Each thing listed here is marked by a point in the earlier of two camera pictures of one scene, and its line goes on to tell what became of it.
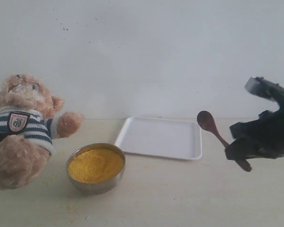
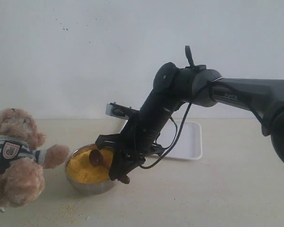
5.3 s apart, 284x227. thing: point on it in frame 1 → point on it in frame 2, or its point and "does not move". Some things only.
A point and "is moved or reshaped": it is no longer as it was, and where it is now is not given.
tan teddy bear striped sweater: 25,121 is moved or reshaped
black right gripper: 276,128 → 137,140
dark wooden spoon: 205,119 → 96,157
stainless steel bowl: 96,169 does not move
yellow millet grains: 94,165 does not move
